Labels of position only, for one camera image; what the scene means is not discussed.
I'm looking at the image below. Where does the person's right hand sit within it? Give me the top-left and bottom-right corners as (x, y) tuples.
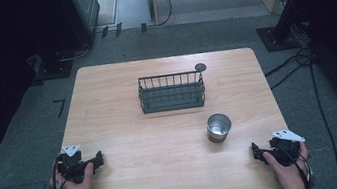
(260, 141), (315, 189)

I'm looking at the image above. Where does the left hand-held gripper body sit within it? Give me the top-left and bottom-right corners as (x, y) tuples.
(54, 142), (90, 187)

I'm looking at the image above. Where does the black wire basket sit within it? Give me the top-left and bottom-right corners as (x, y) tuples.
(135, 67), (209, 117)

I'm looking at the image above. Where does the dark equipment cabinet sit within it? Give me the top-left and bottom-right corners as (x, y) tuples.
(57, 0), (106, 50)

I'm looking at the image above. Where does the metal cup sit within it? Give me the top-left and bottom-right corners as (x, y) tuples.
(203, 111), (235, 145)

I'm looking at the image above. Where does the right hand-held gripper cable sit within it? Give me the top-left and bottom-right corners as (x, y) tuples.
(276, 139), (317, 189)

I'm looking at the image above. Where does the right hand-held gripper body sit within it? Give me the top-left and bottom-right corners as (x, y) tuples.
(264, 126), (309, 170)

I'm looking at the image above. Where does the black round table grommet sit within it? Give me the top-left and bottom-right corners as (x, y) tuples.
(193, 62), (208, 73)

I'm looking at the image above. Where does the black angled floor tape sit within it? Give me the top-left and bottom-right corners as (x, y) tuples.
(52, 98), (69, 119)

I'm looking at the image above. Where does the black metal stand base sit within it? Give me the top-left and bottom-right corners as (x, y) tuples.
(255, 21), (303, 55)
(28, 47), (77, 86)

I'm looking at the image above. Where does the long black floor cable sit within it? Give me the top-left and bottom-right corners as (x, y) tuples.
(306, 50), (337, 189)

